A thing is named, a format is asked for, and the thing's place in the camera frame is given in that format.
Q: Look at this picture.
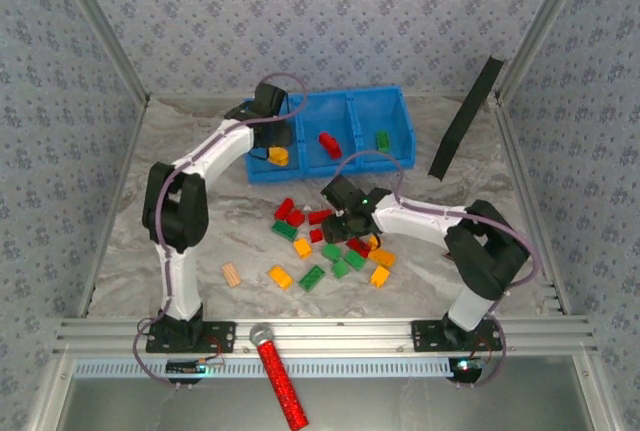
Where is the red glitter microphone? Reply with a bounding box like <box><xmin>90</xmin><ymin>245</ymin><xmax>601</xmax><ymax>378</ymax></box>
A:
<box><xmin>249</xmin><ymin>324</ymin><xmax>310</xmax><ymax>431</ymax></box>

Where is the aluminium corner post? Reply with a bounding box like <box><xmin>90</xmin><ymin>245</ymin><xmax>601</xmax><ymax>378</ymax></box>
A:
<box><xmin>49</xmin><ymin>0</ymin><xmax>151</xmax><ymax>105</ymax></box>
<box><xmin>494</xmin><ymin>0</ymin><xmax>599</xmax><ymax>102</ymax></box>

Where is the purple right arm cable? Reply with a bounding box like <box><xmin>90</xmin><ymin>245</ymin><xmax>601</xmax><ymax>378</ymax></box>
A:
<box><xmin>333</xmin><ymin>150</ymin><xmax>544</xmax><ymax>392</ymax></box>

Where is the blue three-compartment plastic bin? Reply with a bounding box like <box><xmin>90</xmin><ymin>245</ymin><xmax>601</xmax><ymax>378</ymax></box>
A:
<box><xmin>241</xmin><ymin>84</ymin><xmax>416</xmax><ymax>186</ymax></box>

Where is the circuit board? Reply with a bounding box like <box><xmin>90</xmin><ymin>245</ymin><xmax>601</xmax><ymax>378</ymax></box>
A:
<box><xmin>448</xmin><ymin>357</ymin><xmax>485</xmax><ymax>383</ymax></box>
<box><xmin>166</xmin><ymin>358</ymin><xmax>225</xmax><ymax>376</ymax></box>

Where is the aluminium right side rail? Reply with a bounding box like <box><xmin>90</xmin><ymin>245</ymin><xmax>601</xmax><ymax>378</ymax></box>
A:
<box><xmin>492</xmin><ymin>95</ymin><xmax>571</xmax><ymax>317</ymax></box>

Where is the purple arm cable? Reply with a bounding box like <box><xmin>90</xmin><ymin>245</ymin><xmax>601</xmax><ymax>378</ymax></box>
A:
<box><xmin>133</xmin><ymin>72</ymin><xmax>309</xmax><ymax>392</ymax></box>
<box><xmin>333</xmin><ymin>150</ymin><xmax>544</xmax><ymax>392</ymax></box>

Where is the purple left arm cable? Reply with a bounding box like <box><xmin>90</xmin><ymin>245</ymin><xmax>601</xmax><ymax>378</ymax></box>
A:
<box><xmin>133</xmin><ymin>72</ymin><xmax>309</xmax><ymax>392</ymax></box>

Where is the black flat strip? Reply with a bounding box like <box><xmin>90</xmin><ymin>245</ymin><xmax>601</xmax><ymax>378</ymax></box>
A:
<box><xmin>428</xmin><ymin>54</ymin><xmax>506</xmax><ymax>182</ymax></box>

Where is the aluminium left side rail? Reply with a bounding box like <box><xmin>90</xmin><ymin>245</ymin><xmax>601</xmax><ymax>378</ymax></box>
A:
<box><xmin>74</xmin><ymin>95</ymin><xmax>151</xmax><ymax>320</ymax></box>

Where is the aluminium left corner post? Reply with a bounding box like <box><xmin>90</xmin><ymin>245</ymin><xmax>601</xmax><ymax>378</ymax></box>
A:
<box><xmin>49</xmin><ymin>0</ymin><xmax>151</xmax><ymax>105</ymax></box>

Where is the aluminium right corner post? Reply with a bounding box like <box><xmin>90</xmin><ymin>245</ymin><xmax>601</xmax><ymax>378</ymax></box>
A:
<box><xmin>494</xmin><ymin>0</ymin><xmax>599</xmax><ymax>102</ymax></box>

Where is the aluminium rail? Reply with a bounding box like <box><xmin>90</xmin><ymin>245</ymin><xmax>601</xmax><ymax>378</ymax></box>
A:
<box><xmin>492</xmin><ymin>95</ymin><xmax>571</xmax><ymax>317</ymax></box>
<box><xmin>74</xmin><ymin>95</ymin><xmax>151</xmax><ymax>320</ymax></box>
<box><xmin>53</xmin><ymin>315</ymin><xmax>599</xmax><ymax>358</ymax></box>

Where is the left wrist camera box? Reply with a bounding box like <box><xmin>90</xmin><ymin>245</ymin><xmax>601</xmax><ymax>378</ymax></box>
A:
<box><xmin>251</xmin><ymin>80</ymin><xmax>290</xmax><ymax>121</ymax></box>

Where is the slotted cable duct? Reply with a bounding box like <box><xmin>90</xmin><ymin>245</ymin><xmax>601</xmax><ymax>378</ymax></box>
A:
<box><xmin>73</xmin><ymin>356</ymin><xmax>451</xmax><ymax>379</ymax></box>

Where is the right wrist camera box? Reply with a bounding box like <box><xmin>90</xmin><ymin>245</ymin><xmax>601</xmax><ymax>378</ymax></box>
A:
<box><xmin>320</xmin><ymin>174</ymin><xmax>362</xmax><ymax>208</ymax></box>

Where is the aluminium front rail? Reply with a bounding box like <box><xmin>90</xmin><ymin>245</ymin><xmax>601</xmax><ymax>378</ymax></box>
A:
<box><xmin>53</xmin><ymin>315</ymin><xmax>599</xmax><ymax>358</ymax></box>

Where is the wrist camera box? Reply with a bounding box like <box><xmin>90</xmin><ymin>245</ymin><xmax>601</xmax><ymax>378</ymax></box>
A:
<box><xmin>320</xmin><ymin>174</ymin><xmax>362</xmax><ymax>208</ymax></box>
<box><xmin>251</xmin><ymin>80</ymin><xmax>290</xmax><ymax>121</ymax></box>

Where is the orange lego brick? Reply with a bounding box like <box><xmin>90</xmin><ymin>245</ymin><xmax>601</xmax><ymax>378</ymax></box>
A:
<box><xmin>367</xmin><ymin>246</ymin><xmax>397</xmax><ymax>268</ymax></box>

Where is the left circuit board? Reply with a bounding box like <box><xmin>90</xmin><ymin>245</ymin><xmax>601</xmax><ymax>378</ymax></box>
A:
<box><xmin>166</xmin><ymin>358</ymin><xmax>225</xmax><ymax>376</ymax></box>

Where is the right circuit board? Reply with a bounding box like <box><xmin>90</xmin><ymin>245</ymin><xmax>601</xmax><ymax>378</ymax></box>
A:
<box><xmin>448</xmin><ymin>357</ymin><xmax>485</xmax><ymax>383</ymax></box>

